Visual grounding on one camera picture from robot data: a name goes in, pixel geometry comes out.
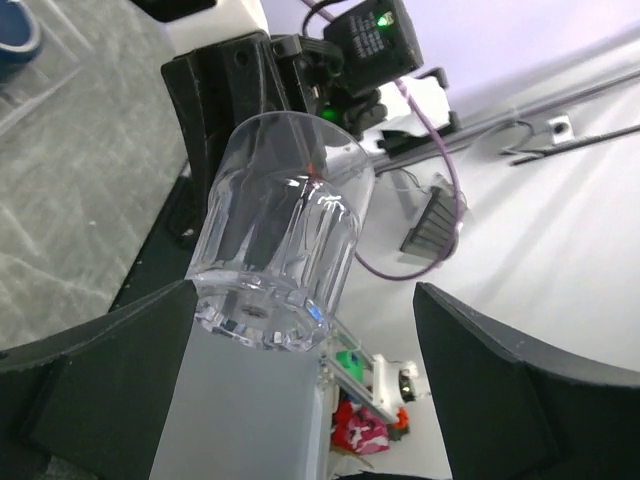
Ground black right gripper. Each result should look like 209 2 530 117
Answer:
161 0 423 248

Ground clear glass cup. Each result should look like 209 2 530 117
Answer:
186 111 375 352

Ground black table edge rail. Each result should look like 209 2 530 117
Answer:
109 173 196 312

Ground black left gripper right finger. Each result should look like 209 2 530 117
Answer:
413 283 639 479

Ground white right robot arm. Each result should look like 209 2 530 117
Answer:
139 1 459 249

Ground aluminium frame rail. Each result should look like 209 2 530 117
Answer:
369 69 640 174

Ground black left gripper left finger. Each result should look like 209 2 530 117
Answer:
1 281 196 479

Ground dark blue mug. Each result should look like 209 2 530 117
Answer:
1 1 43 68

